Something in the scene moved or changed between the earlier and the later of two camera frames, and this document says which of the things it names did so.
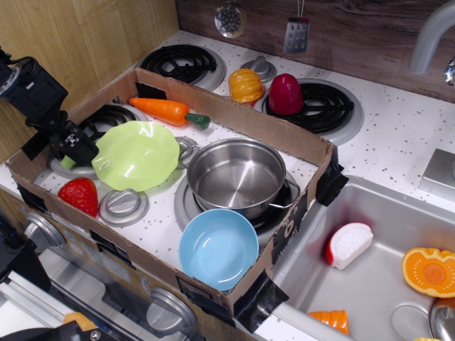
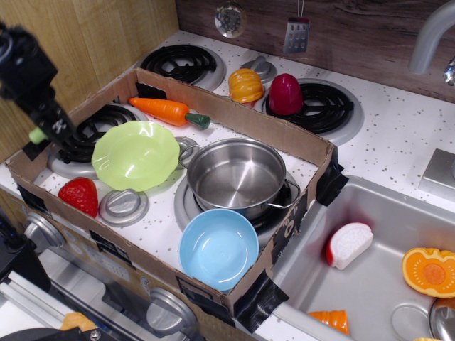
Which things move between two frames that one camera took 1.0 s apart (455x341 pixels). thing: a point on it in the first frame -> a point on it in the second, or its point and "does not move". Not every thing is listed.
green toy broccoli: x=67 y=162 -> x=37 y=136
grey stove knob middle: x=187 y=147 does not move
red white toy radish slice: x=347 y=243 does not move
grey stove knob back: x=265 y=69 does not move
